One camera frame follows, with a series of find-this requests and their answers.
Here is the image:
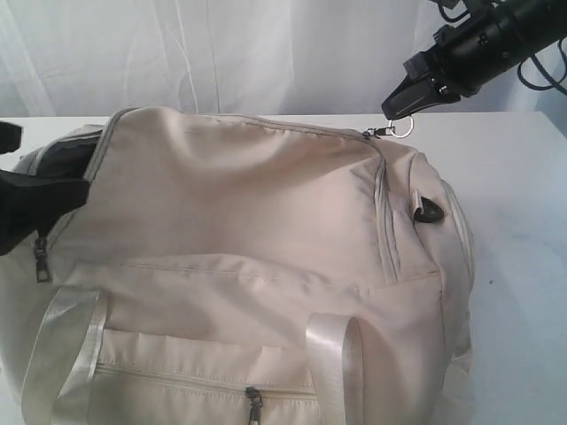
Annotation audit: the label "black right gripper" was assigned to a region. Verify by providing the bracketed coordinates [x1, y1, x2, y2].
[382, 1, 539, 120]

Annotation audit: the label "cream duffel bag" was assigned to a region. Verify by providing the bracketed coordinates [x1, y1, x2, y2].
[1, 107, 475, 424]

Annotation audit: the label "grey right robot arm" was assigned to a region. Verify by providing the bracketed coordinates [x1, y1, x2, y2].
[382, 1, 566, 120]

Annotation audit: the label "white backdrop curtain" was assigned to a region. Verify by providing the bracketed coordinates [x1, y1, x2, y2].
[0, 0, 567, 120]

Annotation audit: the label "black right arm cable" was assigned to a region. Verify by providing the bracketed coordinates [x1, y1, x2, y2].
[427, 0, 567, 97]

